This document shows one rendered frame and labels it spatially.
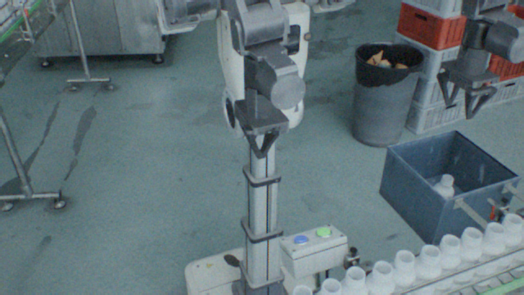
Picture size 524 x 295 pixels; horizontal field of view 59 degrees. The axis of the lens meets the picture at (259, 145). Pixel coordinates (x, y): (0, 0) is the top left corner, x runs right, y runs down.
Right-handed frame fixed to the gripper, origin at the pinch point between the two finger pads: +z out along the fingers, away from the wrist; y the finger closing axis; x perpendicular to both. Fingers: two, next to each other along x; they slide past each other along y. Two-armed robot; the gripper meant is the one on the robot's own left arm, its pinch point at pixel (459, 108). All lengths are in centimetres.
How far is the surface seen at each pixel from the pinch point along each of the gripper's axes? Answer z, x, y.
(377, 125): 118, -101, 158
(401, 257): 25.8, 18.6, -12.1
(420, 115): 121, -141, 162
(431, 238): 63, -21, 17
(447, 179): 51, -36, 30
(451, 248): 24.4, 8.2, -14.9
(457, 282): 36.9, 3.5, -15.3
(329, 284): 25.2, 36.4, -12.9
